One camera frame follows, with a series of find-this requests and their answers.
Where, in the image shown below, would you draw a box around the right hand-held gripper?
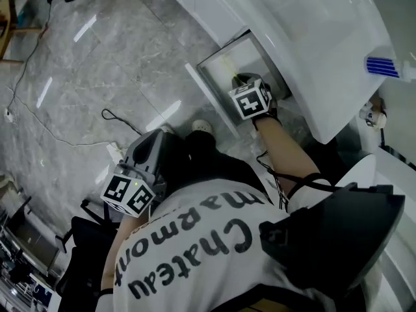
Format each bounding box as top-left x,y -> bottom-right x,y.
228,73 -> 282,130

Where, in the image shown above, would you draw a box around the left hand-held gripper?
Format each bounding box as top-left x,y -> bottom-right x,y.
100,129 -> 167,219

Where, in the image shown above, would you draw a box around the white vanity drawer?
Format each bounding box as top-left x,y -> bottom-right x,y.
184,27 -> 293,137

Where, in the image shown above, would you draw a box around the yellow-green toothbrush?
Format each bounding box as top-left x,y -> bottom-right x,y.
222,54 -> 244,85

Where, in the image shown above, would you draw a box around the person's left forearm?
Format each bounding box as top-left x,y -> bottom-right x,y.
99,226 -> 131,294

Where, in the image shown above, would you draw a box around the person's right forearm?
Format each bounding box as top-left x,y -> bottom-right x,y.
255,117 -> 324,196

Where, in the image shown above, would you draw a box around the black trousers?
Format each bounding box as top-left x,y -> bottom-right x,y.
161,130 -> 272,207

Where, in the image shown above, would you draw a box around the white shoe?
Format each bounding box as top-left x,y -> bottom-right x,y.
191,119 -> 214,135

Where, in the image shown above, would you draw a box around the white vanity cabinet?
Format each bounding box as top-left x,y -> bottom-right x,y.
152,0 -> 257,49

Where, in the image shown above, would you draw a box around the black office chair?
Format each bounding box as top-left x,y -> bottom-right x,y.
53,198 -> 122,312

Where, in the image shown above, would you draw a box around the white printed t-shirt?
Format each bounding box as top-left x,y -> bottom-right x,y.
112,177 -> 386,312

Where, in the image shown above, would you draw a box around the paper cup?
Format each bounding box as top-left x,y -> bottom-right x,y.
358,96 -> 388,132

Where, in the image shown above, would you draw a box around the blue striped spray bottle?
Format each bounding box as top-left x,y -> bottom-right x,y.
362,55 -> 416,85

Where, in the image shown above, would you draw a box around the black chest-mounted device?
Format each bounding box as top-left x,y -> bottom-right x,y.
259,182 -> 406,294

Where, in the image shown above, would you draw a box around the wooden side table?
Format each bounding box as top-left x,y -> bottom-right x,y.
0,0 -> 44,65

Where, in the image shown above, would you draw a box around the black looped cable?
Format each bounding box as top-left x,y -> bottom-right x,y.
101,108 -> 144,137

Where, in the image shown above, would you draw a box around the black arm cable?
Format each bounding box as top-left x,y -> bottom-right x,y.
255,150 -> 337,211

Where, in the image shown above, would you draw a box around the black floor cable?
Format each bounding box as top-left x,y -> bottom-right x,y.
5,0 -> 55,111

